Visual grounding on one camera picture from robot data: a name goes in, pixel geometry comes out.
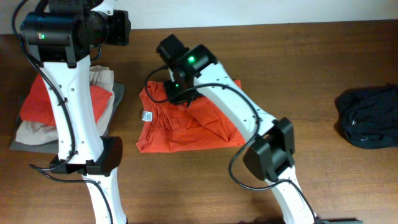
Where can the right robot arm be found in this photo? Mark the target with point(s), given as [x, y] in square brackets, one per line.
[269, 142]

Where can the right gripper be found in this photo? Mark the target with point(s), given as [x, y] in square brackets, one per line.
[177, 95]

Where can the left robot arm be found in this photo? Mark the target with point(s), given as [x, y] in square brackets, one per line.
[57, 39]

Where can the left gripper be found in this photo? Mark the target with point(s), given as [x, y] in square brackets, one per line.
[124, 23]

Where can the folded beige garment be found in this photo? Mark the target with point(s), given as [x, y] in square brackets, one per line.
[101, 76]

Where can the black garment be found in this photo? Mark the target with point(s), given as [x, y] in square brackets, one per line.
[367, 117]

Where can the red soccer t-shirt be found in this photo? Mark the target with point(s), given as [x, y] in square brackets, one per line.
[175, 128]

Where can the folded grey garment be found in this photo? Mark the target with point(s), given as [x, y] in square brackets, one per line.
[37, 137]

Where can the folded red shirt on stack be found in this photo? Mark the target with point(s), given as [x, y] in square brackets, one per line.
[37, 106]

